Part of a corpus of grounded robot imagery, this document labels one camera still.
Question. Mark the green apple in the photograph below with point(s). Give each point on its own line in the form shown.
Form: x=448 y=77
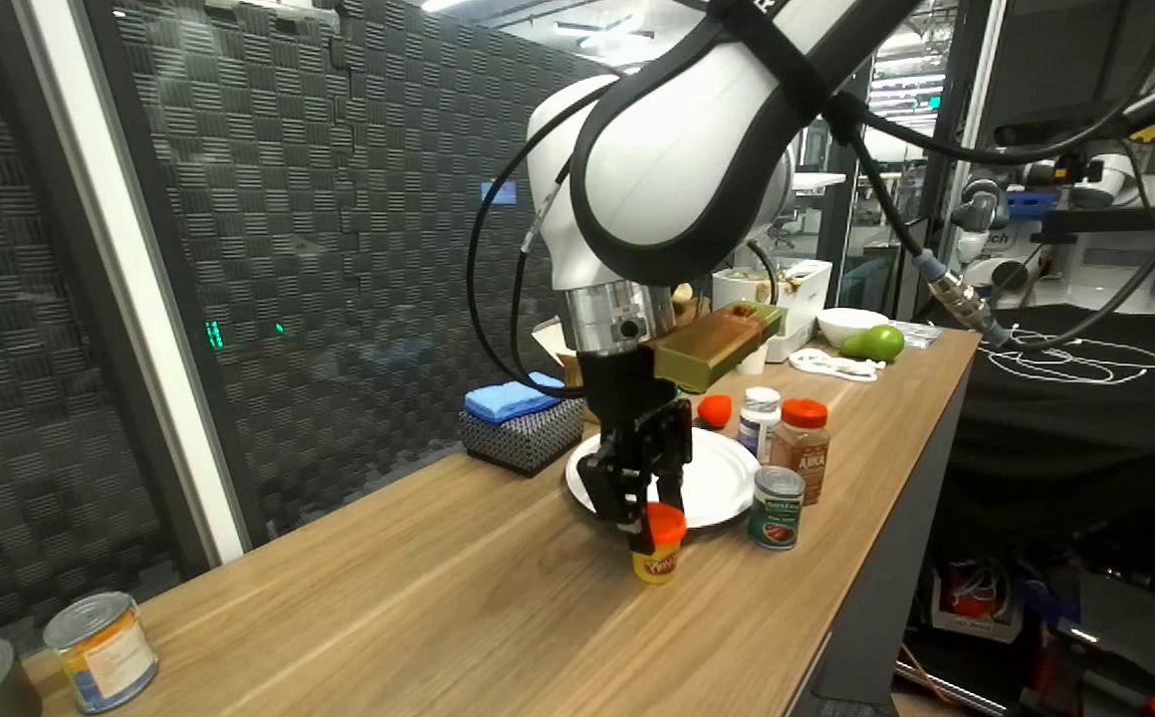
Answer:
x=874 y=343

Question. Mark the green-label food can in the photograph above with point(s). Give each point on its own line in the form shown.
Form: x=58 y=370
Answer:
x=777 y=497

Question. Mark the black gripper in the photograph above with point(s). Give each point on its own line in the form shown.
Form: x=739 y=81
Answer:
x=643 y=438

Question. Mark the yellow-green wrist camera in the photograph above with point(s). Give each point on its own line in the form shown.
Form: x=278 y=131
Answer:
x=707 y=346

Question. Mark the red toy strawberry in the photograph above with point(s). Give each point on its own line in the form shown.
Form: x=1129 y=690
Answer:
x=715 y=412

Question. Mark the red-lid spice jar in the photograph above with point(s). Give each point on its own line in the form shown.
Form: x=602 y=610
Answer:
x=804 y=443

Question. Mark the orange-lid play-doh tub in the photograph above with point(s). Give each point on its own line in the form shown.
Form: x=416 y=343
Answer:
x=662 y=539

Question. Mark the white supplement bottle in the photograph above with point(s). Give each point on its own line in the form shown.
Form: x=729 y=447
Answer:
x=758 y=412

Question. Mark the white bowl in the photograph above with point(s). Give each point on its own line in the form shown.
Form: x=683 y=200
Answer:
x=843 y=322

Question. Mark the tin can orange label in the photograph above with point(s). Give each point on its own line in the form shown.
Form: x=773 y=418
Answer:
x=103 y=651

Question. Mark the blue folded cloth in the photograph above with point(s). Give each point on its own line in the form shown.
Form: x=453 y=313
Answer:
x=506 y=399

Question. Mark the white paper plate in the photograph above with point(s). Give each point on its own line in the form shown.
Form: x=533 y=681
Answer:
x=717 y=480

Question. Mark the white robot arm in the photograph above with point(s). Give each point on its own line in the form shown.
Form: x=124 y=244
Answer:
x=656 y=175

